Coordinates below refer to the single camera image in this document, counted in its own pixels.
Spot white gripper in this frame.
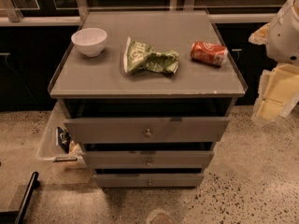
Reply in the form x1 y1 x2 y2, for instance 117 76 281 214
249 23 299 126

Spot grey bottom drawer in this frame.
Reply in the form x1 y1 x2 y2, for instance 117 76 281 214
94 173 204 188

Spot grey drawer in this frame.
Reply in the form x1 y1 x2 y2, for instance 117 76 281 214
94 173 204 188
82 150 214 169
64 117 229 144

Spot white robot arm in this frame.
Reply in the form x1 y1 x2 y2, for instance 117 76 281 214
249 0 299 126

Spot grey drawer cabinet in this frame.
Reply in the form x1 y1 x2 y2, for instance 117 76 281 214
49 11 247 176

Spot grey top drawer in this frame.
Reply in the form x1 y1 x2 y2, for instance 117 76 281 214
64 117 229 144

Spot grey middle drawer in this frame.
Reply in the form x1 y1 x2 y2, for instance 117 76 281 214
82 150 214 169

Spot red soda can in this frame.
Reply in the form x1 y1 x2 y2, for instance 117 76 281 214
191 41 228 66

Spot green crumpled chip bag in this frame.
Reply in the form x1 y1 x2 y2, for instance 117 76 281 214
123 37 178 74

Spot white ceramic bowl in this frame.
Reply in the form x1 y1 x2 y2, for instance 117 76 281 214
71 28 107 57

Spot dark snack packet in bin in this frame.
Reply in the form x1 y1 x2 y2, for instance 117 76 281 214
56 127 71 153

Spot clear plastic storage bin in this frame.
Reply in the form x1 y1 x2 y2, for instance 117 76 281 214
36 103 86 168

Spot black bar lower left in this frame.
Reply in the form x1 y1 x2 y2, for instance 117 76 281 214
0 172 40 224

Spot dark wall cabinets with rail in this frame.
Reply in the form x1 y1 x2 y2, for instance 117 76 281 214
0 0 286 111

